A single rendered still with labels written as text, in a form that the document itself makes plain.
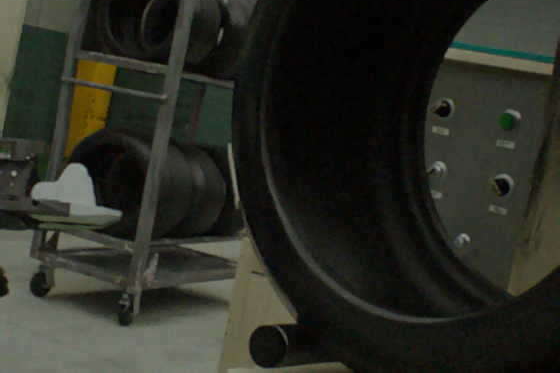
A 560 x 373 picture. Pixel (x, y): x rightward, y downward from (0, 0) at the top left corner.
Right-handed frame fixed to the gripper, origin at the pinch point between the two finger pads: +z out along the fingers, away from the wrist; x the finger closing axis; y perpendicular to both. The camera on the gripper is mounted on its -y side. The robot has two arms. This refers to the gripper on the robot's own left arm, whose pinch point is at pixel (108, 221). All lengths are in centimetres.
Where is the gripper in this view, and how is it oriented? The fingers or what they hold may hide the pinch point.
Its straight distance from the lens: 115.9
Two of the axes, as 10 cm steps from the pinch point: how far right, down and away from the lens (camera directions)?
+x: -0.3, 2.9, 9.6
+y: 0.5, -9.6, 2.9
